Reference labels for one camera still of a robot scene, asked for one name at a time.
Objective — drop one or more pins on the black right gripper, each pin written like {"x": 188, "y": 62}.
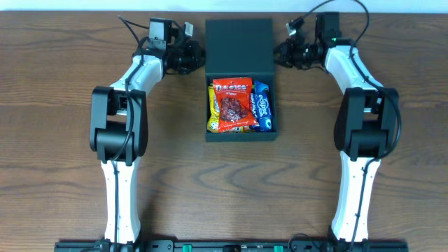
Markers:
{"x": 286, "y": 53}

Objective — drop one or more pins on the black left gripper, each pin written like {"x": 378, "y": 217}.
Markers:
{"x": 195, "y": 57}

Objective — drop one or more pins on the small blue candy pack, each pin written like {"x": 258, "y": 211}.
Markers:
{"x": 262, "y": 106}

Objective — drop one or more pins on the dark green box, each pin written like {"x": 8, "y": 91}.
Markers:
{"x": 242, "y": 48}

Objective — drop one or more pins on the red snack bag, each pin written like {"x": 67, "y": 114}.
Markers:
{"x": 237, "y": 85}

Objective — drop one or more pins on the yellow snack bag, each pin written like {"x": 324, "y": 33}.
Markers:
{"x": 213, "y": 112}

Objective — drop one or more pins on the Dairy Milk chocolate bar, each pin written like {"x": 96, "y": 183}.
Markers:
{"x": 254, "y": 127}

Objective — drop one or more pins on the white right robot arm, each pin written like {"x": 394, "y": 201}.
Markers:
{"x": 368, "y": 123}

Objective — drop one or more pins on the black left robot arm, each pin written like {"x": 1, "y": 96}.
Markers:
{"x": 119, "y": 121}

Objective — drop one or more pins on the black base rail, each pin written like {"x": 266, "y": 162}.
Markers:
{"x": 300, "y": 245}

